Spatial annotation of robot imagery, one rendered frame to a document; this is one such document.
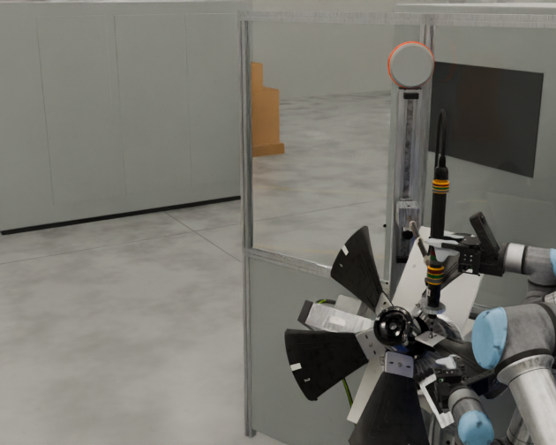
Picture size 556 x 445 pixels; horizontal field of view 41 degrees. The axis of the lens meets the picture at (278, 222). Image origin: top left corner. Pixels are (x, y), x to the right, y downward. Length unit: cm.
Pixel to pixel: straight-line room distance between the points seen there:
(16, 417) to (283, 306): 163
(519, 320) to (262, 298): 205
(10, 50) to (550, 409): 606
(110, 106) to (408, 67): 491
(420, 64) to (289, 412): 178
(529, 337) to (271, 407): 229
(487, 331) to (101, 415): 289
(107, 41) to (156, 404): 396
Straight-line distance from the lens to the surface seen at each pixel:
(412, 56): 263
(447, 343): 213
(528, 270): 198
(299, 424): 360
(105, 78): 719
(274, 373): 357
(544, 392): 151
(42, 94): 706
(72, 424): 410
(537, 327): 156
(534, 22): 262
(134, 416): 409
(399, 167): 269
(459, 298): 242
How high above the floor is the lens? 212
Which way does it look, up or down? 17 degrees down
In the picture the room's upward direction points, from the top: straight up
